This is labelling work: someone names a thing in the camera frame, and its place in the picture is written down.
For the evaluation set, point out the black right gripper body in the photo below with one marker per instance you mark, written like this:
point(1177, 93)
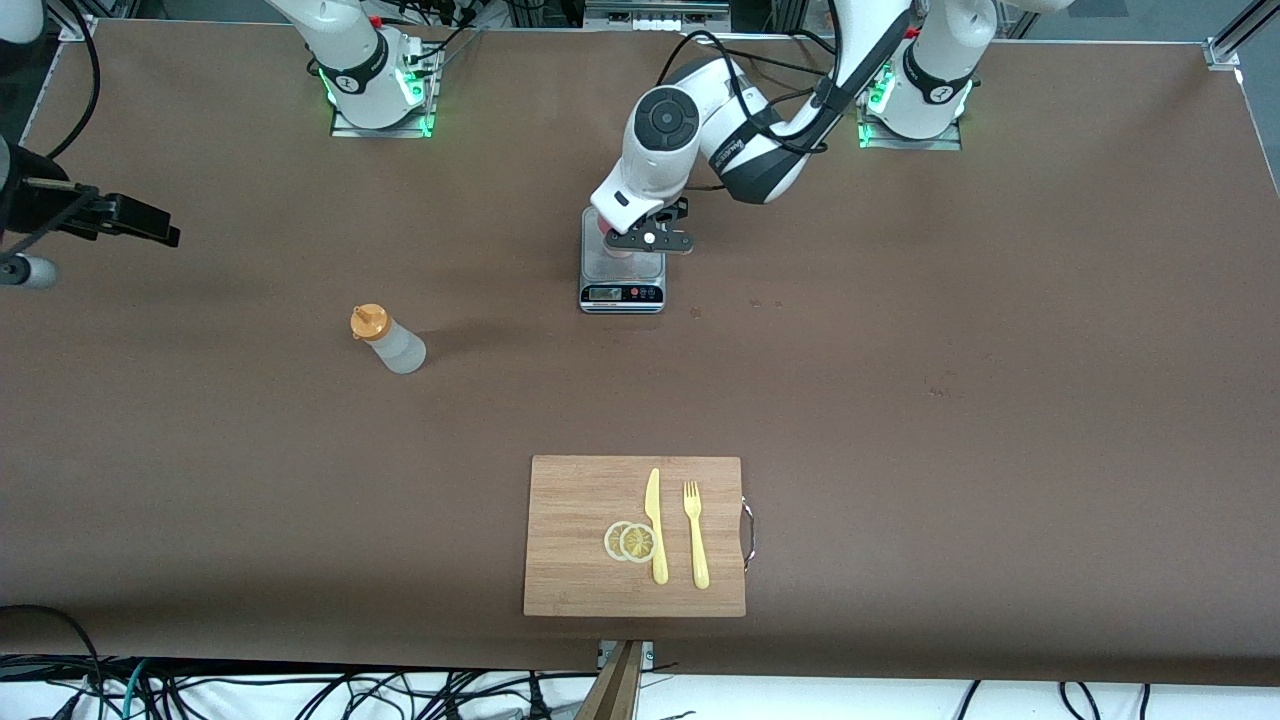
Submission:
point(48, 205)

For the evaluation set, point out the clear sauce bottle orange cap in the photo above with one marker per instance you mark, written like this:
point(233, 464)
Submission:
point(400, 350)

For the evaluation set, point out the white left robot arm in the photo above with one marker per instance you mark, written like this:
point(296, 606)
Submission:
point(665, 120)

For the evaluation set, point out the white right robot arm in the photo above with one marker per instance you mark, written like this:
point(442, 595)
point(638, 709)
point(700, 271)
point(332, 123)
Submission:
point(350, 60)

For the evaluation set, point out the silver digital kitchen scale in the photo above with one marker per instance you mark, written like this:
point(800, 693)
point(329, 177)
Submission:
point(620, 275)

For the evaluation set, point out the white power strip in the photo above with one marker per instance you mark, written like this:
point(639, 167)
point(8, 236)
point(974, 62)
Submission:
point(660, 20)

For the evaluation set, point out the yellow plastic knife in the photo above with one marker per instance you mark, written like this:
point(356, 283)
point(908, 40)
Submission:
point(656, 530)

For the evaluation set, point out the lemon slice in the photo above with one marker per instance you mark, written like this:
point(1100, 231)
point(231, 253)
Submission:
point(638, 543)
point(610, 540)

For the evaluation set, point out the yellow plastic fork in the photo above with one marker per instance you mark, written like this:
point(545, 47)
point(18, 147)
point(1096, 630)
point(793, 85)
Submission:
point(697, 540)

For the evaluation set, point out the wooden cutting board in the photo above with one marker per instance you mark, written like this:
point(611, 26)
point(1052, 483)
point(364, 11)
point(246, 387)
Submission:
point(570, 540)

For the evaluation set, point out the aluminium frame profile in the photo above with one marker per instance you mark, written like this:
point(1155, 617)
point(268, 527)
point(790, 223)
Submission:
point(78, 28)
point(1240, 35)

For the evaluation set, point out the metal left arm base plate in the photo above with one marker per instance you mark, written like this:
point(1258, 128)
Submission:
point(910, 144)

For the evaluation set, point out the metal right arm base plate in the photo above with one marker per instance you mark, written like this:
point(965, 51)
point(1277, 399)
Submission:
point(380, 132)

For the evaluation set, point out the metal bracket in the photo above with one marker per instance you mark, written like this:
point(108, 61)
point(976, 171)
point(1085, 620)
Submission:
point(603, 655)

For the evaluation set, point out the wooden post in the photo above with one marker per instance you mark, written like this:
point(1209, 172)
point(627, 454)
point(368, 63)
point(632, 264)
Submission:
point(615, 695)

